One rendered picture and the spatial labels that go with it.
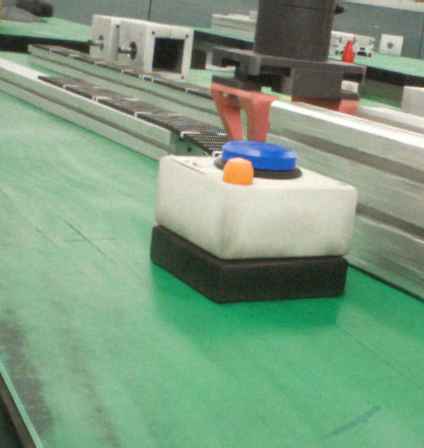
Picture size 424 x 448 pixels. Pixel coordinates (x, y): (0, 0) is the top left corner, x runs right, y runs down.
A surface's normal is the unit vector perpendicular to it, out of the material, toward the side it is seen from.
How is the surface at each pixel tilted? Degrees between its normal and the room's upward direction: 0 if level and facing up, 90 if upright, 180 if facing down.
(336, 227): 90
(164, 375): 0
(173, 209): 90
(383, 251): 90
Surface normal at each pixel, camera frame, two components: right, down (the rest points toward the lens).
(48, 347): 0.12, -0.96
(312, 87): 0.52, 0.26
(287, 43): -0.10, 0.22
